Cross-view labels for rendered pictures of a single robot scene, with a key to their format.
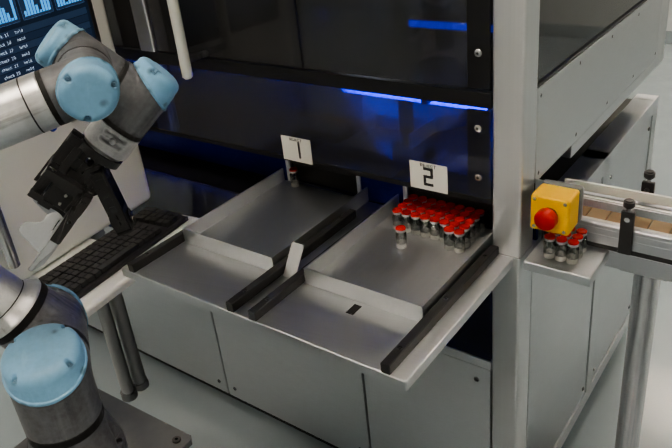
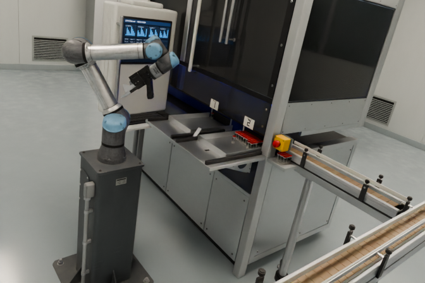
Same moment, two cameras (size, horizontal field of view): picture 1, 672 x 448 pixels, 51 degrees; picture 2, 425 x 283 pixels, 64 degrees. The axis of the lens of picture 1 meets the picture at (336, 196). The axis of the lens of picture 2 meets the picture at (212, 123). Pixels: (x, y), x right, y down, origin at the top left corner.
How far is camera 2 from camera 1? 0.75 m
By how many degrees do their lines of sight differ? 12
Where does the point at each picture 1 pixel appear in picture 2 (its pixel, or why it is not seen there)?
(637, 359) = (299, 211)
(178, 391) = (148, 187)
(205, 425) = (152, 200)
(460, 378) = (239, 199)
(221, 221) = (182, 119)
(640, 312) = (303, 192)
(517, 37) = (283, 83)
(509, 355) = (255, 192)
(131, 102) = (164, 62)
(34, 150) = not seen: hidden behind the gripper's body
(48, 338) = (117, 116)
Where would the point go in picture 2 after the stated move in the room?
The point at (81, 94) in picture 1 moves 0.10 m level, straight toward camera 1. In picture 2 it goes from (151, 51) to (150, 54)
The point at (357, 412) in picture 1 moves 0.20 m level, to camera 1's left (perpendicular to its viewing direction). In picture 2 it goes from (204, 207) to (178, 199)
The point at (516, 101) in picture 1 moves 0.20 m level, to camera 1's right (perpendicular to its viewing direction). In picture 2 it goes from (278, 103) to (315, 111)
